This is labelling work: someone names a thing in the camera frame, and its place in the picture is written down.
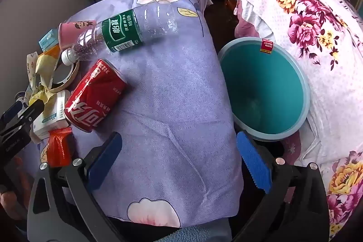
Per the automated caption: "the yellow wrapper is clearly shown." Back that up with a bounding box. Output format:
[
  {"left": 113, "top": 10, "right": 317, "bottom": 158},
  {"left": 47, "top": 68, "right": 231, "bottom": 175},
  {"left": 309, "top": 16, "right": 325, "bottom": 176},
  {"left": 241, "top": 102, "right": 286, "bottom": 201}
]
[{"left": 33, "top": 54, "right": 61, "bottom": 106}]

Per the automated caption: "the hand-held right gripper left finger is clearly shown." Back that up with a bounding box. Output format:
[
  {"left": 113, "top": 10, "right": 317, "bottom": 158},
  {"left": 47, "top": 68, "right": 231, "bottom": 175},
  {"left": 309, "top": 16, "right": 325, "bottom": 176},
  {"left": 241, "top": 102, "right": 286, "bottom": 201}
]
[{"left": 27, "top": 131, "right": 125, "bottom": 242}]

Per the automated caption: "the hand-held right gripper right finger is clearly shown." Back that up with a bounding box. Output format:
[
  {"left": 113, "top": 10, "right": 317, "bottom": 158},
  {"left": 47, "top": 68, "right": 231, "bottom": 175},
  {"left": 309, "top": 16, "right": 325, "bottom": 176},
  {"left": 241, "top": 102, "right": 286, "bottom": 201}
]
[{"left": 231, "top": 130, "right": 331, "bottom": 242}]

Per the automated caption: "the clear plastic water bottle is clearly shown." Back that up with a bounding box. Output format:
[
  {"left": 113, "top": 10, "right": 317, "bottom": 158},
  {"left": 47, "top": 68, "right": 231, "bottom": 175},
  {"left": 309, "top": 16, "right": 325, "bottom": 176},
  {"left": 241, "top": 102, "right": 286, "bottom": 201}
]
[{"left": 61, "top": 2, "right": 180, "bottom": 67}]

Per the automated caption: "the pink paper cup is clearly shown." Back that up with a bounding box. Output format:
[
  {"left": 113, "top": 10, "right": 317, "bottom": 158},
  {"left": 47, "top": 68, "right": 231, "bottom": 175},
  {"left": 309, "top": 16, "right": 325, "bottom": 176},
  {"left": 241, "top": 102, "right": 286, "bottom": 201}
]
[{"left": 58, "top": 20, "right": 97, "bottom": 50}]

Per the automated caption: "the pink floral bedsheet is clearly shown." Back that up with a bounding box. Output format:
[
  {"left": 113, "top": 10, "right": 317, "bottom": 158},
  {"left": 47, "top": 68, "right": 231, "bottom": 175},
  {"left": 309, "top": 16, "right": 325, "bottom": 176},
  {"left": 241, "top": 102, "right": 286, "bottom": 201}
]
[{"left": 220, "top": 0, "right": 363, "bottom": 240}]

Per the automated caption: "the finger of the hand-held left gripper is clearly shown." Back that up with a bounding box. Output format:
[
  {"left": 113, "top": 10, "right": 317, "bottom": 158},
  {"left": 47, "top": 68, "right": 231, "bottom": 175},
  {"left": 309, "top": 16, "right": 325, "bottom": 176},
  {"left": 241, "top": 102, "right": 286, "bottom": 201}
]
[
  {"left": 16, "top": 102, "right": 47, "bottom": 129},
  {"left": 0, "top": 102, "right": 27, "bottom": 125}
]

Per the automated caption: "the person's left hand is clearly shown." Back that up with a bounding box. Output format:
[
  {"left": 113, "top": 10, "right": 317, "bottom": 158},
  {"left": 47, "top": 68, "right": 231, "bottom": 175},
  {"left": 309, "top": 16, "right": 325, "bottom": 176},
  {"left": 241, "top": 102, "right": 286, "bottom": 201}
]
[{"left": 0, "top": 158, "right": 29, "bottom": 221}]

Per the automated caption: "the teal trash bin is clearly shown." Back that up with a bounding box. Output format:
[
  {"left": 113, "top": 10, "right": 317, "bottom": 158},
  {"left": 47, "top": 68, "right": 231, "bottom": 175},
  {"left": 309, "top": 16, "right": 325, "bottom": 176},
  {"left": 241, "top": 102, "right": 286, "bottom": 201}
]
[{"left": 217, "top": 37, "right": 311, "bottom": 142}]

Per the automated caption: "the orange snack packet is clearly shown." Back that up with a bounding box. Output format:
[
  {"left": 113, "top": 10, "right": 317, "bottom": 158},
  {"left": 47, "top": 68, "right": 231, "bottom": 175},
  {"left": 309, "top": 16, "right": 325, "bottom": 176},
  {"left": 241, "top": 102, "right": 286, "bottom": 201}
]
[{"left": 42, "top": 45, "right": 61, "bottom": 60}]

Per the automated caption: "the white printed packet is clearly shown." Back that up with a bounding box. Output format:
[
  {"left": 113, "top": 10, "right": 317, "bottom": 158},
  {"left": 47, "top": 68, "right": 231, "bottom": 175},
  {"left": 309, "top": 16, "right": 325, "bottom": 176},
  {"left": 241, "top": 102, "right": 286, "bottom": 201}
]
[{"left": 25, "top": 51, "right": 39, "bottom": 98}]

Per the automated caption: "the brown bowl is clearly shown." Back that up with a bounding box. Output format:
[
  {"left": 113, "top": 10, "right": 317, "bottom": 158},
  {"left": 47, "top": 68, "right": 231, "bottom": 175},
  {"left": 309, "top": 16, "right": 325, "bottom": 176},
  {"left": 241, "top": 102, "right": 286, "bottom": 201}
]
[{"left": 49, "top": 59, "right": 80, "bottom": 89}]

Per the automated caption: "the red plastic wrapper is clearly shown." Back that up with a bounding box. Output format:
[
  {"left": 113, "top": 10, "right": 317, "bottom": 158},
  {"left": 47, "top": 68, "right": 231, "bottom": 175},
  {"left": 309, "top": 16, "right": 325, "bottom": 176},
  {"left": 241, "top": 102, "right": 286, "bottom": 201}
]
[{"left": 47, "top": 127, "right": 74, "bottom": 168}]

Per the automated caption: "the light blue snack packet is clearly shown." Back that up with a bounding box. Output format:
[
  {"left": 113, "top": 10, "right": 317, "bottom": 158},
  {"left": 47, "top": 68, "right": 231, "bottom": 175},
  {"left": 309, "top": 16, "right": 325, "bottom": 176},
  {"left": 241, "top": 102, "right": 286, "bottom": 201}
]
[{"left": 38, "top": 28, "right": 61, "bottom": 50}]

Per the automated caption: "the purple floral cloth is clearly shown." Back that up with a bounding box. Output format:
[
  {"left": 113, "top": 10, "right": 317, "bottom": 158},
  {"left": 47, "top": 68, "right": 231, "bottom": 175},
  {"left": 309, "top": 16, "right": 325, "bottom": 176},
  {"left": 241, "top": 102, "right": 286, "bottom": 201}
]
[{"left": 21, "top": 0, "right": 246, "bottom": 228}]

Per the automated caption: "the small white carton box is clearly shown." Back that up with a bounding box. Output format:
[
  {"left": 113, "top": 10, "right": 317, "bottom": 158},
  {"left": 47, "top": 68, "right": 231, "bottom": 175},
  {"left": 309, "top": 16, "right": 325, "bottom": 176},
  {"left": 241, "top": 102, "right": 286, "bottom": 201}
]
[{"left": 32, "top": 90, "right": 71, "bottom": 144}]

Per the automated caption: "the red soda can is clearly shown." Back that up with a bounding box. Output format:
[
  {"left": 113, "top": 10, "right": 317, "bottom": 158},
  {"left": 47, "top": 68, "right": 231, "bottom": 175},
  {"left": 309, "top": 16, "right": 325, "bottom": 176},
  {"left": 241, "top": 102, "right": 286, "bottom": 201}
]
[{"left": 64, "top": 59, "right": 128, "bottom": 133}]

